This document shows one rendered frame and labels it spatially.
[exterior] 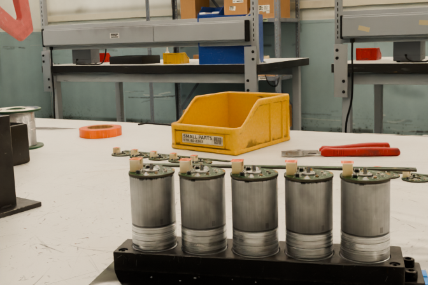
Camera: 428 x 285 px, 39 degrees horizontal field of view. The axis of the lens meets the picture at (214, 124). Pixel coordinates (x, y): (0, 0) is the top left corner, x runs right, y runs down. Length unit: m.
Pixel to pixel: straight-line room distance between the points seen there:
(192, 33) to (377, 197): 2.74
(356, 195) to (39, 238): 0.23
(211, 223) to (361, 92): 4.61
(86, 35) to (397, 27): 1.67
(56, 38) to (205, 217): 3.27
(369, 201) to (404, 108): 4.55
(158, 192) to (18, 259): 0.12
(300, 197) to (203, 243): 0.06
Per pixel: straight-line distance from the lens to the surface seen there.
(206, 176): 0.31
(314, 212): 0.30
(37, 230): 0.45
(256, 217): 0.31
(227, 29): 2.93
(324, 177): 0.31
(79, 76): 3.55
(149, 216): 0.32
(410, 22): 2.65
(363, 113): 4.92
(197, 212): 0.31
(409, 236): 0.42
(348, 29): 2.71
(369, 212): 0.30
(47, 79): 3.66
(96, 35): 3.37
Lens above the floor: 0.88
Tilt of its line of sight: 8 degrees down
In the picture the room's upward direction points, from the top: 2 degrees counter-clockwise
